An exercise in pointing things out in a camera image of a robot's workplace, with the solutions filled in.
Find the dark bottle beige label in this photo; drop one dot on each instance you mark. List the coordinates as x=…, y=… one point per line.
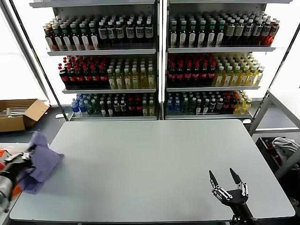
x=239, y=31
x=230, y=31

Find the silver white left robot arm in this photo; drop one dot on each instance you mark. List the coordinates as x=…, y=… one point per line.
x=4, y=187

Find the reddish tea bottle white label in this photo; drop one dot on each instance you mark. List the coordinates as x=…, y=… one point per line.
x=48, y=42

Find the small green drink bottle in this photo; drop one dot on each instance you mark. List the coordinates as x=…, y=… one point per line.
x=89, y=109
x=205, y=106
x=198, y=106
x=96, y=109
x=185, y=106
x=192, y=106

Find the grey metal shelving unit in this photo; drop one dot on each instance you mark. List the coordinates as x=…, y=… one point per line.
x=100, y=52
x=220, y=49

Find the white grey garment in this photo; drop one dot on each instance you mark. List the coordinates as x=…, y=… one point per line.
x=284, y=145

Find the open cardboard box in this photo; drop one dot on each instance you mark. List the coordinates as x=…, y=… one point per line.
x=14, y=124

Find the small yellow juice bottle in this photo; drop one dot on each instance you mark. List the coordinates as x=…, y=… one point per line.
x=151, y=108
x=239, y=106
x=145, y=108
x=246, y=105

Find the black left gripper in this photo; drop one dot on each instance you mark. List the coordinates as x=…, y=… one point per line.
x=18, y=167

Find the large yellow juice bottle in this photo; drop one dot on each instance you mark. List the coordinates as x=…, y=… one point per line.
x=143, y=81
x=135, y=81
x=243, y=79
x=127, y=82
x=227, y=79
x=219, y=79
x=234, y=79
x=119, y=82
x=111, y=82
x=251, y=78
x=151, y=80
x=257, y=78

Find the large cola bottle red cap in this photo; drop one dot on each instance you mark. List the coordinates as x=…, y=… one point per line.
x=79, y=78
x=171, y=75
x=63, y=78
x=211, y=75
x=87, y=78
x=195, y=75
x=187, y=75
x=95, y=77
x=204, y=75
x=102, y=77
x=71, y=78
x=179, y=75

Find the blue label water bottle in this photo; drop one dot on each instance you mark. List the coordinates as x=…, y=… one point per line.
x=82, y=109
x=169, y=106
x=75, y=109
x=176, y=106

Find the black plastic crate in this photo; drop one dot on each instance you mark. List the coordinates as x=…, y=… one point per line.
x=263, y=152

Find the orange and white carton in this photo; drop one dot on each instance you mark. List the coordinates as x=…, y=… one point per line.
x=2, y=153

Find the small cola bottle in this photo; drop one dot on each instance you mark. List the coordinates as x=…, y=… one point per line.
x=131, y=108
x=226, y=105
x=233, y=105
x=138, y=108

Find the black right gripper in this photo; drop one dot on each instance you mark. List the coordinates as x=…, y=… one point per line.
x=236, y=199

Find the dark tea bottle green cap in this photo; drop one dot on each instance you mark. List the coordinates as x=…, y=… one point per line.
x=192, y=35
x=211, y=35
x=57, y=41
x=173, y=35
x=219, y=35
x=94, y=41
x=182, y=35
x=75, y=41
x=66, y=41
x=84, y=41
x=201, y=35

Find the red drink bottle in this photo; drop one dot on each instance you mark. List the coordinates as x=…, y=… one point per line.
x=272, y=37

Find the dark diagonal metal pole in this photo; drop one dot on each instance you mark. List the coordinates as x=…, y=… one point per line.
x=277, y=70
x=37, y=56

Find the small dark drink bottle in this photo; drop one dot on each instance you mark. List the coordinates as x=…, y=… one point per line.
x=110, y=109
x=103, y=109
x=123, y=108
x=212, y=105
x=219, y=105
x=116, y=108

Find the grey metal frame table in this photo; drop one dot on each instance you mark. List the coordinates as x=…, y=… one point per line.
x=260, y=112

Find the white packing material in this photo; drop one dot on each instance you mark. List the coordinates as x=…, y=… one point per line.
x=14, y=111

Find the dark bottle grey label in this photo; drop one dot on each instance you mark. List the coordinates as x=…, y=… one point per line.
x=256, y=31
x=265, y=32
x=248, y=31

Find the red garment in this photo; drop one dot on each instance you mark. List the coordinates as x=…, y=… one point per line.
x=269, y=144

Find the plain purple T-shirt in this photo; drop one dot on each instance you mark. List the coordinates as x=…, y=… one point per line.
x=44, y=161

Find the dark bottle black white label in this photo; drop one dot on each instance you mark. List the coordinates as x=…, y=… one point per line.
x=139, y=32
x=102, y=34
x=148, y=32
x=119, y=33
x=110, y=33
x=129, y=32

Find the white small floor object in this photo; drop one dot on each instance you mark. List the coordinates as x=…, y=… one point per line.
x=246, y=121
x=60, y=115

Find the grey diagonal metal beam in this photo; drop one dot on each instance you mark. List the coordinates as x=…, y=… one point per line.
x=36, y=70

